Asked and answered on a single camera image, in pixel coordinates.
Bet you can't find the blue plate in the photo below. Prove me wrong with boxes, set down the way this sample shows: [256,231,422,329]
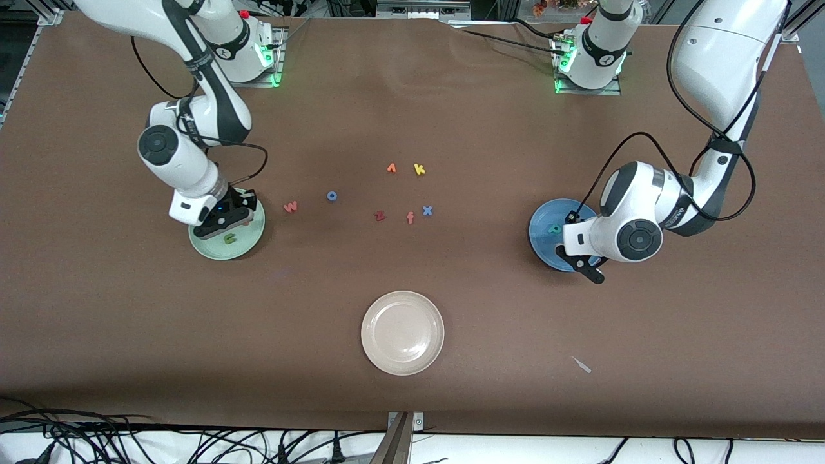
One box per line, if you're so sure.
[529,198,601,273]

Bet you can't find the green plate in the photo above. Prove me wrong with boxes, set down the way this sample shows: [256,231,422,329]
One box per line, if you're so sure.
[188,188,266,261]

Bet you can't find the brown table cover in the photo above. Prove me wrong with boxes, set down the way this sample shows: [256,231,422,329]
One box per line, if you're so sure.
[0,12,825,439]

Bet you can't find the beige plate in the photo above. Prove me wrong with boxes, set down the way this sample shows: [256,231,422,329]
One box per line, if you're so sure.
[360,290,445,376]

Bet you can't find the grey background equipment box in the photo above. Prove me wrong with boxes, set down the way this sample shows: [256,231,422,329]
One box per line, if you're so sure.
[376,0,471,20]

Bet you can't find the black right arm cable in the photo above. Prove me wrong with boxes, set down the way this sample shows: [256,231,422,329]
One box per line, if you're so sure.
[131,35,268,189]

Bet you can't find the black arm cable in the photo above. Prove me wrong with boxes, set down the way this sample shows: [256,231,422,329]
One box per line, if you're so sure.
[131,35,268,189]
[576,0,756,223]

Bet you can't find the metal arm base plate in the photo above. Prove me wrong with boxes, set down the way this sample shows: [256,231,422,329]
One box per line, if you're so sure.
[215,26,286,88]
[554,35,623,96]

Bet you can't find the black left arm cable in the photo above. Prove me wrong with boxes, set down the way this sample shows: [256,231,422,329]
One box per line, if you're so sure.
[576,0,756,223]

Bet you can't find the thin black table cable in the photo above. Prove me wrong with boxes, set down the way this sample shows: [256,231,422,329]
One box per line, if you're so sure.
[451,24,568,52]

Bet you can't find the aluminium frame profile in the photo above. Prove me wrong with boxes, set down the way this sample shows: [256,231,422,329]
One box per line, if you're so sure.
[781,0,825,44]
[0,8,65,126]

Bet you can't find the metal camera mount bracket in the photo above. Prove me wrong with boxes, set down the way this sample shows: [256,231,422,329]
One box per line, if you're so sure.
[369,411,426,464]

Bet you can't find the tangled black cable bundle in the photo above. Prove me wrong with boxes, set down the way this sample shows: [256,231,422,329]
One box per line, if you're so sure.
[0,400,387,464]

